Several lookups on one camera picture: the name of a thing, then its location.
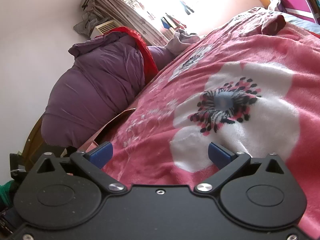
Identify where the striped pink curtain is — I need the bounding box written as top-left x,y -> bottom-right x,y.
81,0 -> 174,46

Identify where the pink cardboard box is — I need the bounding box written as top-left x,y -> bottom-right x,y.
78,107 -> 136,152

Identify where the white air conditioner unit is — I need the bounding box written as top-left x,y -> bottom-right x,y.
90,20 -> 121,39

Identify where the purple folded duvet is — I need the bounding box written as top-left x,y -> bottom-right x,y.
41,28 -> 201,148

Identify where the red floral blanket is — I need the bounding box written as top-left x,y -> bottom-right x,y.
103,8 -> 319,237

